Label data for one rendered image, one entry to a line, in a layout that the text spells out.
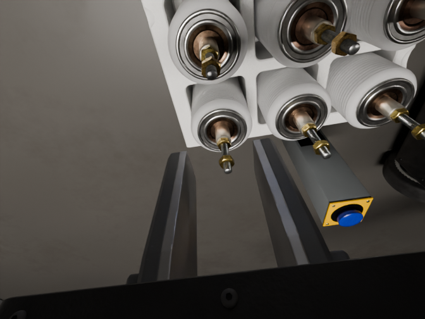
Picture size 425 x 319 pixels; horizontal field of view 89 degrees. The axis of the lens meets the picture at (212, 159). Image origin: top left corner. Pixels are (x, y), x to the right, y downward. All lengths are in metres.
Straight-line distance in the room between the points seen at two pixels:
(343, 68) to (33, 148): 0.80
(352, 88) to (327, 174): 0.16
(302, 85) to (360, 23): 0.09
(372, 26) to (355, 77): 0.07
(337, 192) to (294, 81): 0.21
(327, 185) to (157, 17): 0.38
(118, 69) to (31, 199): 0.63
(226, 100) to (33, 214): 0.95
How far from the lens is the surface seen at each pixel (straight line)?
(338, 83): 0.41
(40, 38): 0.64
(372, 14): 0.35
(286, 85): 0.34
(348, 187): 0.45
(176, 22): 0.28
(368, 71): 0.39
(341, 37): 0.24
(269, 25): 0.30
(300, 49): 0.31
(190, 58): 0.29
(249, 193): 0.85
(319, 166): 0.47
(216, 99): 0.32
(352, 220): 0.45
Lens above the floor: 0.53
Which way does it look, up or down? 49 degrees down
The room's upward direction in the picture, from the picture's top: 176 degrees clockwise
